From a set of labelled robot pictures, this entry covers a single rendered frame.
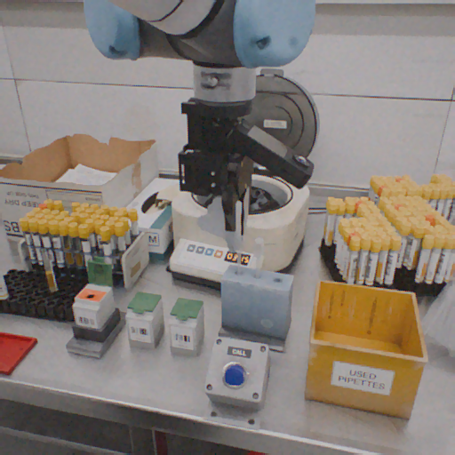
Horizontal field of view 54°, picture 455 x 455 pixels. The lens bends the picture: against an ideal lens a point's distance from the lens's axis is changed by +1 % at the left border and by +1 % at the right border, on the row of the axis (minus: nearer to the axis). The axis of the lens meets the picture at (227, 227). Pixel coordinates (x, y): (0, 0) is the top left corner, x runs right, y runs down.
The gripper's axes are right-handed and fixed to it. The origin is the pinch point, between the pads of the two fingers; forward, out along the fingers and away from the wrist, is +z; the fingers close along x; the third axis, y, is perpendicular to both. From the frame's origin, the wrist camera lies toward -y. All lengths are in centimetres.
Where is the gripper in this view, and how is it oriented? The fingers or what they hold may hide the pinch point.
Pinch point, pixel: (238, 243)
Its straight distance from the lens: 64.2
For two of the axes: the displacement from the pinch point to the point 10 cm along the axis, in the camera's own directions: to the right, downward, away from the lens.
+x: -3.1, 4.5, -8.4
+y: -9.5, -1.5, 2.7
